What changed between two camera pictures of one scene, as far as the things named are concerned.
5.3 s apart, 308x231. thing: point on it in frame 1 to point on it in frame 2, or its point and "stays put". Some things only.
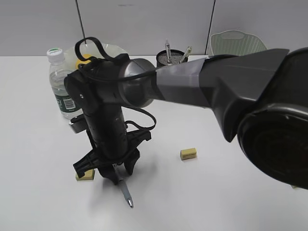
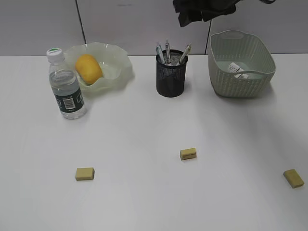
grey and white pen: [167, 51] stays put
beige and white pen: [187, 53] stays put
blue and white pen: [120, 174] to [159, 51]
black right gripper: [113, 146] to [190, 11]
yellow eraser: [89, 175] stays put
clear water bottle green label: [58, 70] stays put
